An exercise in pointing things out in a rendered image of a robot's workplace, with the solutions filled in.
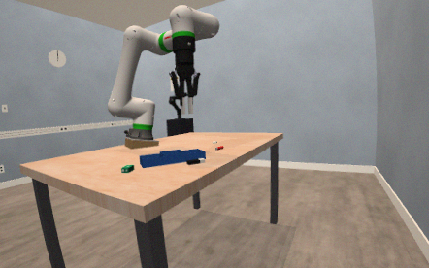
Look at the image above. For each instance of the blue rack of bins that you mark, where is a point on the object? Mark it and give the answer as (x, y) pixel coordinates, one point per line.
(170, 157)

